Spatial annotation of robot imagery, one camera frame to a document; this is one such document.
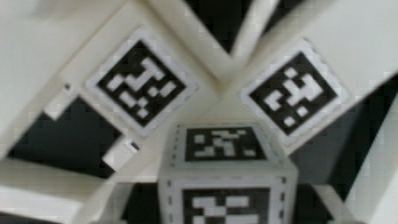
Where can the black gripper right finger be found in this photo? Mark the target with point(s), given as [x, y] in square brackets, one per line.
[342, 216]

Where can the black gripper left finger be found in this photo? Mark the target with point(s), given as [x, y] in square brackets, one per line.
[117, 204]

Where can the white chair back frame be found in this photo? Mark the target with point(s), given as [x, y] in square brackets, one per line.
[115, 71]

